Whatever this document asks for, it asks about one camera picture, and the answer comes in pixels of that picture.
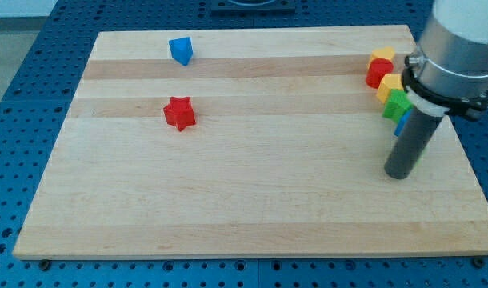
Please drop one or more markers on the red cylinder block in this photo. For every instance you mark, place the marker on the red cylinder block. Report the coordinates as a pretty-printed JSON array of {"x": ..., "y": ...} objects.
[{"x": 377, "y": 69}]

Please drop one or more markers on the wooden board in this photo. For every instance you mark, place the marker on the wooden board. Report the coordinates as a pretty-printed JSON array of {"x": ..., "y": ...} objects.
[{"x": 285, "y": 161}]

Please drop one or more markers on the yellow heart block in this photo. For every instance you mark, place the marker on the yellow heart block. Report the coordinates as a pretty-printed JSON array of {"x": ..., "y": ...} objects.
[{"x": 387, "y": 52}]

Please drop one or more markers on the red star block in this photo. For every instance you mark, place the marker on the red star block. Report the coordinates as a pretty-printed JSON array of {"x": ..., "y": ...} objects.
[{"x": 179, "y": 113}]

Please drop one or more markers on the yellow hexagon block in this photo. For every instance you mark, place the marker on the yellow hexagon block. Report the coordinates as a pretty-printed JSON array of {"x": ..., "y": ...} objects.
[{"x": 388, "y": 83}]

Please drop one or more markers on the green star block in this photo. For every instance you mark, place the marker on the green star block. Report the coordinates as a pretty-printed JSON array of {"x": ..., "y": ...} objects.
[{"x": 396, "y": 105}]

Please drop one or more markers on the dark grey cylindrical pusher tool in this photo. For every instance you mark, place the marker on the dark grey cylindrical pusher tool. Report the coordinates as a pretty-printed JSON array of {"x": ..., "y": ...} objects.
[{"x": 413, "y": 139}]

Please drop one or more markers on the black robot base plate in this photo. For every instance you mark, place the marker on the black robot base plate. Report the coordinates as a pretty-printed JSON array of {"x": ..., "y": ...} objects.
[{"x": 218, "y": 7}]

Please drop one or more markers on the blue triangle block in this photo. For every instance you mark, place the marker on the blue triangle block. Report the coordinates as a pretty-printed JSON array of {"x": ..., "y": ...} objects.
[{"x": 181, "y": 50}]

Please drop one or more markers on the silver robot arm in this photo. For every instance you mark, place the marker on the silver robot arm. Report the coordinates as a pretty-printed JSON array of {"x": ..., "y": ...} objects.
[{"x": 447, "y": 73}]

